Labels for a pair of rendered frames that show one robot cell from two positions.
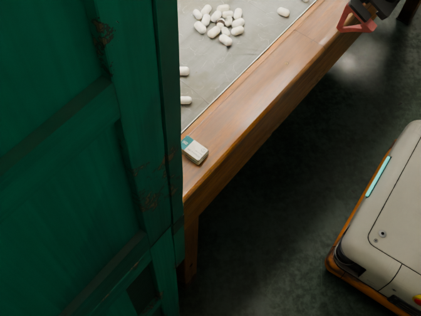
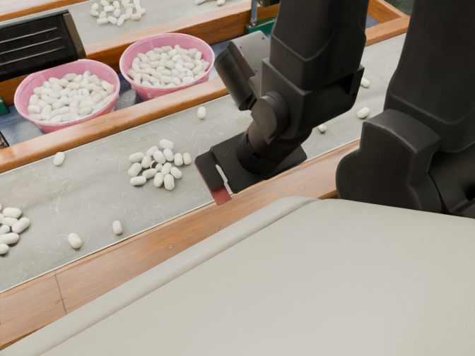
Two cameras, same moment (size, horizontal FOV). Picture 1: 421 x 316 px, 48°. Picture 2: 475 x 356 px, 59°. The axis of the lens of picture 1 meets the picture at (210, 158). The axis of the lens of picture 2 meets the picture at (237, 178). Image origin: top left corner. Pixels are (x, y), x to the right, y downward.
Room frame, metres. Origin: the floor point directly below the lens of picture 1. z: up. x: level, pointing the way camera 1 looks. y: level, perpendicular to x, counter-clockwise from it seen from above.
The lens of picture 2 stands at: (0.73, -0.64, 1.46)
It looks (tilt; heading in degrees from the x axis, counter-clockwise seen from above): 50 degrees down; 26
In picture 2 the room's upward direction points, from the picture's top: straight up
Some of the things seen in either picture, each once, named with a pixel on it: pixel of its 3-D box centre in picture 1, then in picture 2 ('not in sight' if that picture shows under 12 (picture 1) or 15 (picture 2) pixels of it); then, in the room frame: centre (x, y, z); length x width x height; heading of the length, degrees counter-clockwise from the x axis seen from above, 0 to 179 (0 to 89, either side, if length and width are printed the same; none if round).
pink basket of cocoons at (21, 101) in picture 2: not in sight; (73, 102); (1.31, 0.14, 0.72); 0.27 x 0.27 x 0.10
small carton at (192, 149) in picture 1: (192, 150); not in sight; (0.51, 0.04, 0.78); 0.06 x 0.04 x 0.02; 55
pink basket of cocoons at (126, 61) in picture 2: not in sight; (169, 73); (1.54, -0.02, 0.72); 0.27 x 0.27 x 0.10
